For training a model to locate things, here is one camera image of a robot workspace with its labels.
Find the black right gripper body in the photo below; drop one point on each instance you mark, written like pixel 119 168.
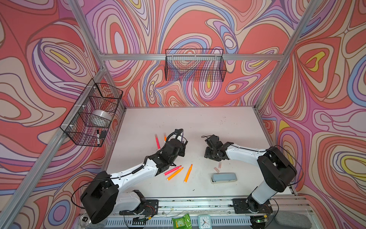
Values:
pixel 211 148

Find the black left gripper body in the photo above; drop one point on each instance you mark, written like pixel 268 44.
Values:
pixel 179 144

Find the pink highlighter pen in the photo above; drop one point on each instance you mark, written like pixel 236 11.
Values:
pixel 157 141
pixel 172 170

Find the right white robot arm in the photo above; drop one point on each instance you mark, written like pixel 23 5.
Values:
pixel 277 170

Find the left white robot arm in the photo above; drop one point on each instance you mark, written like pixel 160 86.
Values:
pixel 106 193

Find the grey pencil case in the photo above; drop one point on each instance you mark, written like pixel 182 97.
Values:
pixel 218 178

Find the small white clock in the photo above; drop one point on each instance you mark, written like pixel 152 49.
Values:
pixel 204 222

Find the green snack packet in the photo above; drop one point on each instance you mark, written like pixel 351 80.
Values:
pixel 183 222

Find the silver tape roll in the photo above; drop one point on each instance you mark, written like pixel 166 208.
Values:
pixel 100 118

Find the black marker in basket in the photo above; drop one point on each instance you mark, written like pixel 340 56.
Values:
pixel 98 137

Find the silver drink can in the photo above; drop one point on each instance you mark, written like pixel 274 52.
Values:
pixel 84 222

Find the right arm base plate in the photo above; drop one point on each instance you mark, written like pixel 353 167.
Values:
pixel 244 206

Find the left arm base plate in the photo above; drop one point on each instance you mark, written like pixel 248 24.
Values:
pixel 147 208

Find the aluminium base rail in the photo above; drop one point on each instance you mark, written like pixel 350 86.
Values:
pixel 284 216

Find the back black wire basket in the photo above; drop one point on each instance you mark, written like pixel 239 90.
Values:
pixel 195 65

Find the black wire basket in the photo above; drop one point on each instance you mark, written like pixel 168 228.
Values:
pixel 90 124
pixel 195 65

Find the left black wire basket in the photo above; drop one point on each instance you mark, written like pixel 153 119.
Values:
pixel 90 124

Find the aluminium frame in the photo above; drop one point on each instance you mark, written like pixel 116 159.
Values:
pixel 47 61

